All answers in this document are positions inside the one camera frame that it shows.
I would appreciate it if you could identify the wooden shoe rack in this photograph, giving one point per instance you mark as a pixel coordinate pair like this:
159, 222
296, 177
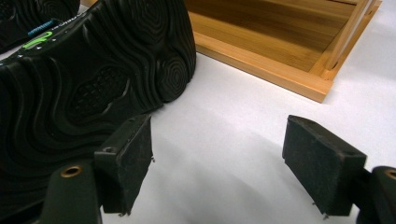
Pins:
264, 37

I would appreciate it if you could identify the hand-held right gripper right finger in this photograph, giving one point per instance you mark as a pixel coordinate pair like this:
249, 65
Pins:
320, 165

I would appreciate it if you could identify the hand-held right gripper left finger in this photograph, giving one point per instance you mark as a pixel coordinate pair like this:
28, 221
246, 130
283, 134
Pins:
124, 161

